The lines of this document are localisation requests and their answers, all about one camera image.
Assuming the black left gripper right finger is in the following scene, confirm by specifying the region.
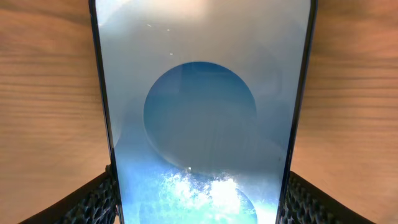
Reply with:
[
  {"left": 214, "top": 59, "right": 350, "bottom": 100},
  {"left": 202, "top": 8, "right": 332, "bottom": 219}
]
[{"left": 278, "top": 172, "right": 374, "bottom": 224}]

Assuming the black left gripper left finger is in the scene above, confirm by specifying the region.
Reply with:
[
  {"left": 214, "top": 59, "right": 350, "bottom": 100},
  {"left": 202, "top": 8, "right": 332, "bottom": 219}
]
[{"left": 20, "top": 165, "right": 118, "bottom": 224}]

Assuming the blue Galaxy smartphone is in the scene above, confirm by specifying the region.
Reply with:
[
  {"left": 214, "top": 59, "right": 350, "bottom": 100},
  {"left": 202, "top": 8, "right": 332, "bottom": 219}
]
[{"left": 89, "top": 0, "right": 317, "bottom": 224}]

